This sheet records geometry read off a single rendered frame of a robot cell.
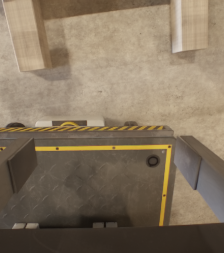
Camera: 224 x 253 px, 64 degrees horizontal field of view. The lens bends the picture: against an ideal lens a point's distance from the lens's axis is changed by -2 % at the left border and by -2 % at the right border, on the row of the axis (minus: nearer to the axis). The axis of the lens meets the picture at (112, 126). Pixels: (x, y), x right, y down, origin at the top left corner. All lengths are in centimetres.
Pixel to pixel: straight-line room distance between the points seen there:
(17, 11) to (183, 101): 73
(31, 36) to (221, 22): 74
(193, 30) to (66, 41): 48
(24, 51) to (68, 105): 27
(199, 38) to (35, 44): 58
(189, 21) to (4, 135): 70
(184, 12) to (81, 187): 68
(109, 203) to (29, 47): 60
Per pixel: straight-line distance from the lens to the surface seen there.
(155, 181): 60
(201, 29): 79
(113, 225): 67
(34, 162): 17
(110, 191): 60
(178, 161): 16
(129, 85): 81
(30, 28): 76
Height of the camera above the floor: 80
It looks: 73 degrees down
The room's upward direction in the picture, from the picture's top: 174 degrees clockwise
